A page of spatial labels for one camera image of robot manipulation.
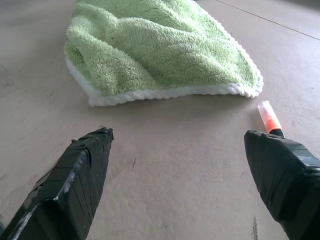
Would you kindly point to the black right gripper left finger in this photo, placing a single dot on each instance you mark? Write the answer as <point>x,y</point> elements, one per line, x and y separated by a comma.
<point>67,190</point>

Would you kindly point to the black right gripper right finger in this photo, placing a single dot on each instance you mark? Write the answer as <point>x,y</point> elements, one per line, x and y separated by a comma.
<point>285,180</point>

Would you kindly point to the orange highlighter marker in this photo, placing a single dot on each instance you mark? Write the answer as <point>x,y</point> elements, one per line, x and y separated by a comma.
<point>270,118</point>

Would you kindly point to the green fluffy towel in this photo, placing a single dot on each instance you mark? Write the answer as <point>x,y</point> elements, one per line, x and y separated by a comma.
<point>160,47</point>

